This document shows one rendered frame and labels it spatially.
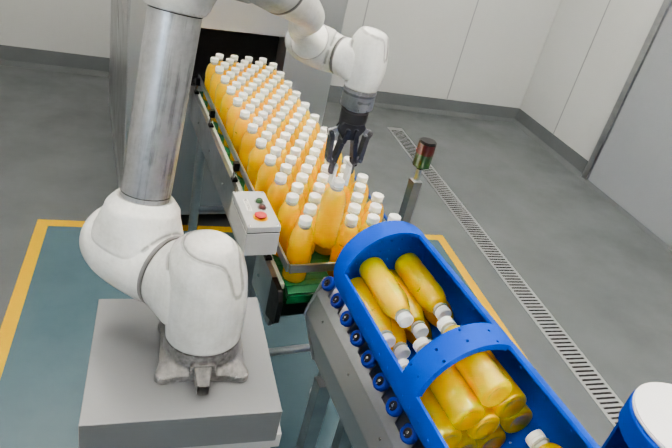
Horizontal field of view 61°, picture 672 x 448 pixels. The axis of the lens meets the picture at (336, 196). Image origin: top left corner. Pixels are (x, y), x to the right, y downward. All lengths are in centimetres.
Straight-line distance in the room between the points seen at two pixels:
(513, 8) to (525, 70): 74
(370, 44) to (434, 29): 474
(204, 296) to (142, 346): 25
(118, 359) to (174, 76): 57
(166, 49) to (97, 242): 41
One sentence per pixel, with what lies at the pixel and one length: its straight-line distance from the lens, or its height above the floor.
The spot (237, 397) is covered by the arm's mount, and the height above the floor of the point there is 108.
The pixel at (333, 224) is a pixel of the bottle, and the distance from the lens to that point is 168.
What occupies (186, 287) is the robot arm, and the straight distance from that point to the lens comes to 110.
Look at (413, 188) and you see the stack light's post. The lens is 212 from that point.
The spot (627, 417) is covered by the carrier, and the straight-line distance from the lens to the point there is 167.
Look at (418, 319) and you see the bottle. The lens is 148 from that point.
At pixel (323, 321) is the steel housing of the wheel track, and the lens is 170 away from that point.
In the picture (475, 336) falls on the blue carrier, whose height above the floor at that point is 123.
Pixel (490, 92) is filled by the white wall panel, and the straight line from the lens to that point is 676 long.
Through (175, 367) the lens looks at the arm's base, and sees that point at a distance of 122.
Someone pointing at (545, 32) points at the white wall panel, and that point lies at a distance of 684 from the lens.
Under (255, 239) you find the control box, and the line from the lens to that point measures 166.
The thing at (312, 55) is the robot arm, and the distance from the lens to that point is 151.
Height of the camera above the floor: 199
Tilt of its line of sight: 28 degrees down
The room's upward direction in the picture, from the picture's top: 14 degrees clockwise
